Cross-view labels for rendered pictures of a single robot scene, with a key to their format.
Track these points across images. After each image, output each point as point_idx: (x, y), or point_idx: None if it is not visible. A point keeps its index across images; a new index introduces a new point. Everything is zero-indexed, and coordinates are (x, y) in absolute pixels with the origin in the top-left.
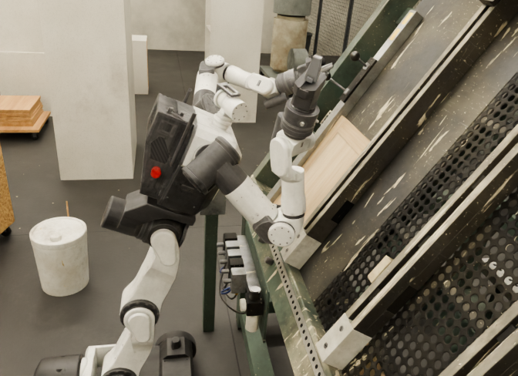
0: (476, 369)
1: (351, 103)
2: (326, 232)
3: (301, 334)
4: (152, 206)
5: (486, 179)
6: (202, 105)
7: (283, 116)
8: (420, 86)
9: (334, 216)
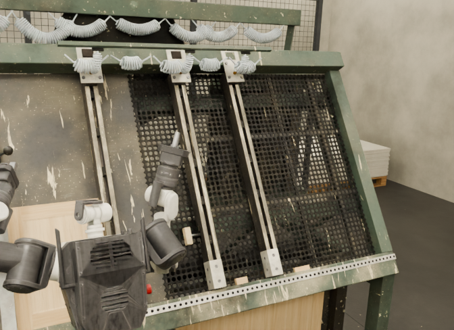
0: (265, 208)
1: None
2: None
3: (197, 303)
4: None
5: (197, 159)
6: (40, 247)
7: (171, 178)
8: (97, 144)
9: None
